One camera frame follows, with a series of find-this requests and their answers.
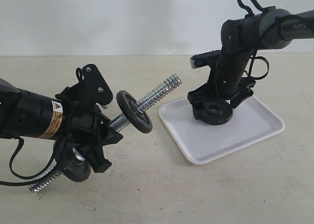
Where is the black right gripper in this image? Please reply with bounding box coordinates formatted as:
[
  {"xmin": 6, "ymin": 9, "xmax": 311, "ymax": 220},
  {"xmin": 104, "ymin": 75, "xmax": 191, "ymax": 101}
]
[{"xmin": 187, "ymin": 77, "xmax": 255, "ymax": 120}]

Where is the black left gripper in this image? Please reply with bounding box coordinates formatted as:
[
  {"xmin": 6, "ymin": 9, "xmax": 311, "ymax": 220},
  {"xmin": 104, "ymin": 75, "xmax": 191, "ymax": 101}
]
[{"xmin": 54, "ymin": 86, "xmax": 123, "ymax": 173}]

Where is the black weight plate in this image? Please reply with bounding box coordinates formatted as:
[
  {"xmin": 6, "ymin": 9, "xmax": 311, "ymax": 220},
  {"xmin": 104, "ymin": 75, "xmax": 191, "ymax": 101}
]
[{"xmin": 194, "ymin": 100, "xmax": 233, "ymax": 125}]

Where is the black plate bar end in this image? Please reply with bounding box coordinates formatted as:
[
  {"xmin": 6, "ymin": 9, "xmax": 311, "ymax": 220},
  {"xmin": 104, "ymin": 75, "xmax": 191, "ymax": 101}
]
[{"xmin": 61, "ymin": 148, "xmax": 91, "ymax": 182}]

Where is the chrome threaded dumbbell bar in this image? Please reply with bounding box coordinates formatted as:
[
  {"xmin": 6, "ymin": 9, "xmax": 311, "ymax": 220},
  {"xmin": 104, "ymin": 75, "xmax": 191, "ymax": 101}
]
[{"xmin": 28, "ymin": 74, "xmax": 182, "ymax": 193}]

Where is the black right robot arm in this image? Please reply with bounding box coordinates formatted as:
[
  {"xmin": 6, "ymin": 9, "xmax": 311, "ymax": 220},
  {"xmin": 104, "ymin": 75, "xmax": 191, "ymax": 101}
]
[{"xmin": 187, "ymin": 9, "xmax": 314, "ymax": 125}]

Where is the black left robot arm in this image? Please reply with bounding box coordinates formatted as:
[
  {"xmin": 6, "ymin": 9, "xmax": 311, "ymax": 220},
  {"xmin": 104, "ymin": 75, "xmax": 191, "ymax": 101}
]
[{"xmin": 0, "ymin": 79, "xmax": 122, "ymax": 180}]

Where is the white rectangular plastic tray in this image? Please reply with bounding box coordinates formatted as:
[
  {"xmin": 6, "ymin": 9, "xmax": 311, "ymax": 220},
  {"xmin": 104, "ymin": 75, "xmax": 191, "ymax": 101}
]
[{"xmin": 158, "ymin": 96, "xmax": 285, "ymax": 165}]

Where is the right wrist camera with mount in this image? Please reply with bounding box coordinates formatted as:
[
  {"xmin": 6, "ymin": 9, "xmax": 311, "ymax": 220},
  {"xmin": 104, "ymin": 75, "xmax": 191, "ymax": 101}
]
[{"xmin": 189, "ymin": 50, "xmax": 221, "ymax": 69}]

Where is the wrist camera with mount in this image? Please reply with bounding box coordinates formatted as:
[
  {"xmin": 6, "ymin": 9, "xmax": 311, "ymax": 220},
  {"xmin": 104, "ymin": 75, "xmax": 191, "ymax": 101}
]
[
  {"xmin": 76, "ymin": 63, "xmax": 113, "ymax": 109},
  {"xmin": 189, "ymin": 50, "xmax": 221, "ymax": 69}
]

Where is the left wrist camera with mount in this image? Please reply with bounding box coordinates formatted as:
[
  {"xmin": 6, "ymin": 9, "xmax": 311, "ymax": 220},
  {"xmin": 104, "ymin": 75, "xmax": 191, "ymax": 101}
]
[{"xmin": 76, "ymin": 63, "xmax": 113, "ymax": 109}]

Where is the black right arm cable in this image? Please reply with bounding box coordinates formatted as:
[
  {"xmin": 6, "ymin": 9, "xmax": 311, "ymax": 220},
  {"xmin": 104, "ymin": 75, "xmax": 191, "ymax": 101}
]
[{"xmin": 213, "ymin": 0, "xmax": 305, "ymax": 116}]

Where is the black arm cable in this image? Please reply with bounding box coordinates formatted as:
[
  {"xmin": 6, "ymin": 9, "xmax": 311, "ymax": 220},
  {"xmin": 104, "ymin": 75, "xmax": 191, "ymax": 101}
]
[
  {"xmin": 213, "ymin": 0, "xmax": 305, "ymax": 116},
  {"xmin": 0, "ymin": 96, "xmax": 99, "ymax": 186}
]

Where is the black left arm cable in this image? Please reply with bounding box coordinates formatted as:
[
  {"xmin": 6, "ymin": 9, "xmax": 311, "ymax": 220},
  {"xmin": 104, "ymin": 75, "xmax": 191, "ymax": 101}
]
[{"xmin": 0, "ymin": 96, "xmax": 99, "ymax": 186}]

